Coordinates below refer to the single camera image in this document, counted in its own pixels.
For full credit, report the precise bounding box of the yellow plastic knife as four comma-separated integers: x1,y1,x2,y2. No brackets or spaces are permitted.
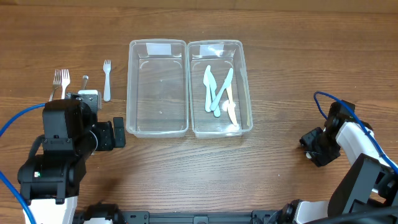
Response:
226,85,238,126

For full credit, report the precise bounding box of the blue cable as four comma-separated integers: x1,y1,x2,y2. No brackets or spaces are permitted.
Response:
0,103,47,224
313,91,398,175

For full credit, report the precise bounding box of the left blue cable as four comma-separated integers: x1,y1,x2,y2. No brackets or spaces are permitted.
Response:
0,103,47,224

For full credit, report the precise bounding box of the pale blue plastic fork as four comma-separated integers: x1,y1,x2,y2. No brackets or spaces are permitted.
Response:
103,60,111,101

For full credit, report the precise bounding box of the pale blue knife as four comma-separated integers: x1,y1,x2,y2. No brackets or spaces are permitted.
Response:
207,70,221,118
203,65,211,113

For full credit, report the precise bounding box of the white plastic fork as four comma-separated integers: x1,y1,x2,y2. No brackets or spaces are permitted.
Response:
61,69,70,99

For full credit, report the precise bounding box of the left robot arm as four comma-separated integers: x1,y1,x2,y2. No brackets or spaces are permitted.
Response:
17,94,126,224

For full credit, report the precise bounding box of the black cable bottom right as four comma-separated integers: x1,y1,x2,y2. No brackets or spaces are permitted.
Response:
307,205,398,224

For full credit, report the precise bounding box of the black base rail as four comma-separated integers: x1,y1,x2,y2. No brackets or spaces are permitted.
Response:
74,207,293,224

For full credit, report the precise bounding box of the left clear plastic container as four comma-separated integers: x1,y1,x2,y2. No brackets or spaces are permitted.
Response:
126,39,188,138

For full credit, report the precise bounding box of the clear plastic container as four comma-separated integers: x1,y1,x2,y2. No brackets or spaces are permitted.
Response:
126,39,188,138
187,40,253,139

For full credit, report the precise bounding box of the pale blue knife angled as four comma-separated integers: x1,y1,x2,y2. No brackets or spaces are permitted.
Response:
210,68,234,111

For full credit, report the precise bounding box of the silver metal fork upside down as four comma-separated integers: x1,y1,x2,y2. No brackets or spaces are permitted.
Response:
81,75,89,90

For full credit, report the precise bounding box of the right clear plastic container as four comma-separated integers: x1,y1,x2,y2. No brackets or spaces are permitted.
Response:
187,40,253,139

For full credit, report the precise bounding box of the silver metal fork far left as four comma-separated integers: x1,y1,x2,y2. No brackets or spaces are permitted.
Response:
49,70,62,101

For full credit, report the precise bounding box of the right blue cable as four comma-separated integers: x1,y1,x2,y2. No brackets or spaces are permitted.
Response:
313,91,398,175

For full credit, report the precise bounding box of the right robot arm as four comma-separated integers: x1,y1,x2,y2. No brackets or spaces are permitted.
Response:
275,101,397,223

